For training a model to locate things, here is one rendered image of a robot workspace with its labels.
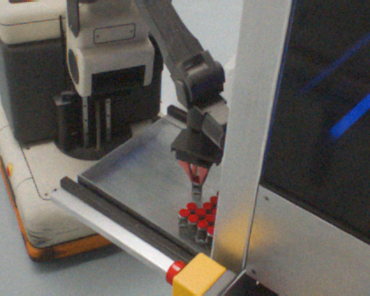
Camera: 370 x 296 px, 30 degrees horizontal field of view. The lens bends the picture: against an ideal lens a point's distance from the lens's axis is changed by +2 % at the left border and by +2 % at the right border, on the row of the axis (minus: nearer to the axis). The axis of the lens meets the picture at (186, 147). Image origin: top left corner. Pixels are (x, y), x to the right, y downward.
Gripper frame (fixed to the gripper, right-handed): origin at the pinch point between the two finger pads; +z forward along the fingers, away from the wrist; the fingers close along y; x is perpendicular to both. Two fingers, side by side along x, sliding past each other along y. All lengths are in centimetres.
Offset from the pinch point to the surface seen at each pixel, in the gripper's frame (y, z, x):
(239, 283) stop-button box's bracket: 18.4, -8.1, -27.8
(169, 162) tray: -9.3, 4.0, 6.5
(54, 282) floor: -59, 91, 27
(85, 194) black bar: -19.1, 2.0, -11.8
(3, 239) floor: -85, 90, 36
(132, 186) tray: -12.9, 3.9, -3.8
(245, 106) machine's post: 15.4, -39.3, -25.2
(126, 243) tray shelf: -6.8, 4.3, -18.1
